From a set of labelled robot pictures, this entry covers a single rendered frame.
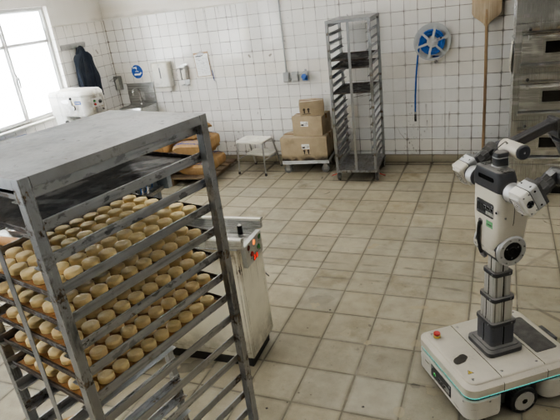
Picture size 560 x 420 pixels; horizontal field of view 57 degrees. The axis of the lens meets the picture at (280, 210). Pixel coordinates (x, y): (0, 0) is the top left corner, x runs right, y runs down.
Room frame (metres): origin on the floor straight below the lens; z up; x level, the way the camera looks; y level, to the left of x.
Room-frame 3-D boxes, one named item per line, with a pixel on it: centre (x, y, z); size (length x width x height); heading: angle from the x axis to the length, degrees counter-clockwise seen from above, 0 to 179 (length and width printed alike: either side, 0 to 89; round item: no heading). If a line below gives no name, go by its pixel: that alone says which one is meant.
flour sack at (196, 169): (6.77, 0.93, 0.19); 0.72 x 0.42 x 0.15; 160
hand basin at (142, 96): (7.59, 1.77, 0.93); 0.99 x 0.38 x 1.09; 66
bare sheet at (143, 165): (1.54, 0.58, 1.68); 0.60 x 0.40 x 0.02; 142
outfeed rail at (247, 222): (3.30, 1.04, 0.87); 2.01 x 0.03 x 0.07; 67
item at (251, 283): (2.93, 0.53, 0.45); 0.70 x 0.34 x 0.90; 67
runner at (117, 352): (1.43, 0.42, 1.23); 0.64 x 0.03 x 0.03; 142
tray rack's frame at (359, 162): (6.05, -1.06, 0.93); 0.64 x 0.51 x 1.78; 159
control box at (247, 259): (2.79, 0.19, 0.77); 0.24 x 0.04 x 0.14; 157
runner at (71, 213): (1.43, 0.42, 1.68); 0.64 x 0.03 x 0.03; 142
